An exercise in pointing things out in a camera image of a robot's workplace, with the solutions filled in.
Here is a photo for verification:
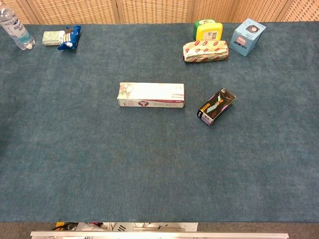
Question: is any floral pink-white cardboard box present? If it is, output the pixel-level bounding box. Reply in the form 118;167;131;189
117;82;185;109

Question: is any black purple small box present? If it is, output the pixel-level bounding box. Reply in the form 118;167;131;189
197;87;237;127

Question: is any yellow green container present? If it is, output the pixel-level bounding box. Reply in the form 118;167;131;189
193;19;223;42

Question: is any light blue carton box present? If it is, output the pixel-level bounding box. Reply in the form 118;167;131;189
229;18;267;57

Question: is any pale green soap box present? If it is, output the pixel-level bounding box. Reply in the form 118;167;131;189
41;30;66;46

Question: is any blue felt table cloth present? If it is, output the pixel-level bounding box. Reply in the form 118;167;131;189
0;22;319;223

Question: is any red printed paper wrapped package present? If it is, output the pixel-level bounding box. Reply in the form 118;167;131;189
182;39;229;63

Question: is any woven rattan folding screen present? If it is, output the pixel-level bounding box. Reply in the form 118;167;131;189
0;0;319;25

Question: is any blue cookie packet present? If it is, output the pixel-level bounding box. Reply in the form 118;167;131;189
57;25;82;51

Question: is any clear plastic water bottle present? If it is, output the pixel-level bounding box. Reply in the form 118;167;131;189
0;6;36;51

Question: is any aluminium profile rail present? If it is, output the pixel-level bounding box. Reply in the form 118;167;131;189
30;231;290;239

